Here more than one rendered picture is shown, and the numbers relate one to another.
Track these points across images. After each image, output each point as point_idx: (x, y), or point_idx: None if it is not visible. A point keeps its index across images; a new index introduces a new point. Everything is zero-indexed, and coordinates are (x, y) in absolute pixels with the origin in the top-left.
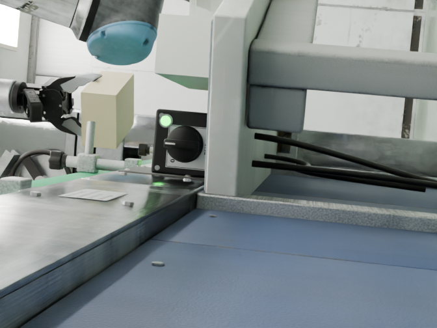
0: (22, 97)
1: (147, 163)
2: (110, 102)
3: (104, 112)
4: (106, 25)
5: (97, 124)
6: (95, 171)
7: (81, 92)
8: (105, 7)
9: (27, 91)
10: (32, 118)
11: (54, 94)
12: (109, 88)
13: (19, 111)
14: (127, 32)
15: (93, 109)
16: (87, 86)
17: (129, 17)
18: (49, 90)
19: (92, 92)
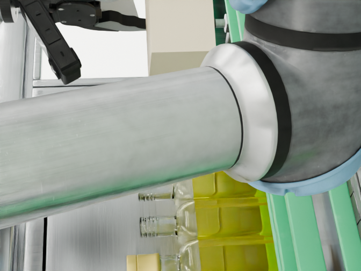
0: (16, 1)
1: (309, 213)
2: (204, 55)
3: (191, 62)
4: (299, 183)
5: (177, 70)
6: None
7: (153, 52)
8: (296, 158)
9: (31, 11)
10: (68, 83)
11: (81, 7)
12: (194, 20)
13: (16, 18)
14: (339, 184)
15: (172, 61)
16: (152, 21)
17: (343, 156)
18: (71, 5)
19: (171, 45)
